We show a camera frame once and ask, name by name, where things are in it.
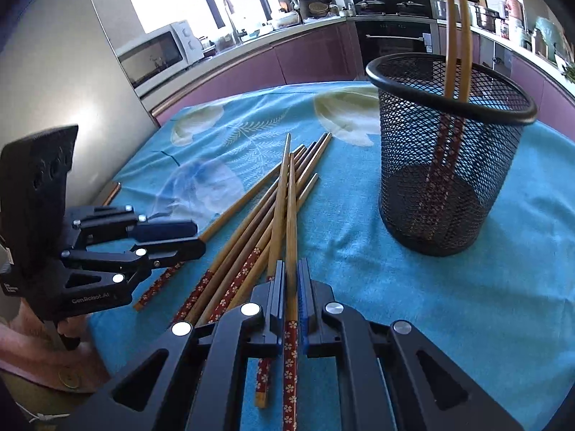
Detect person's left forearm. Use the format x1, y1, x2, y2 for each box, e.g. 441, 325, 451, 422
0, 305, 111, 389

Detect blue floral tablecloth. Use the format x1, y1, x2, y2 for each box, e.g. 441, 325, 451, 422
87, 82, 575, 431

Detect black mesh utensil holder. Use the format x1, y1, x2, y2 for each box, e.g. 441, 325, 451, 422
365, 53, 538, 258

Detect black built-in oven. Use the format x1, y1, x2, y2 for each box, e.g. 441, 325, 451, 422
353, 18, 440, 82

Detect bunch of bamboo chopsticks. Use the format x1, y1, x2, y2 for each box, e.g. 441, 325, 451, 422
171, 132, 333, 409

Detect mint green appliance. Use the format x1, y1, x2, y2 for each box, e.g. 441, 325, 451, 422
534, 17, 562, 61

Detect bamboo chopstick red patterned handle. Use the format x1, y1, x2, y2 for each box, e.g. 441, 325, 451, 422
415, 0, 459, 238
133, 144, 306, 312
431, 0, 473, 234
283, 153, 299, 431
101, 182, 123, 207

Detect purple kitchen cabinets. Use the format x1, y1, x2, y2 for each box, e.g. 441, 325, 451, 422
148, 20, 575, 144

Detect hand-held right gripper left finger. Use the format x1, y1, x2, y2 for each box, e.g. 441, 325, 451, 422
58, 259, 288, 431

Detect white microwave oven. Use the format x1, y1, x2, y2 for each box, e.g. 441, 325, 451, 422
116, 20, 205, 99

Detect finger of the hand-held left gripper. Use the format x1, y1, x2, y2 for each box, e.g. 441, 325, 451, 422
60, 238, 207, 292
72, 205, 199, 247

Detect silver refrigerator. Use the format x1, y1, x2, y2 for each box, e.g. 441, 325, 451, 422
0, 0, 160, 216

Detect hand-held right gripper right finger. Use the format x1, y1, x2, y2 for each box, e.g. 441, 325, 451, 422
298, 257, 526, 431

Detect metal kitchen faucet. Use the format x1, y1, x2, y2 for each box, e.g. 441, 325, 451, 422
223, 0, 243, 46

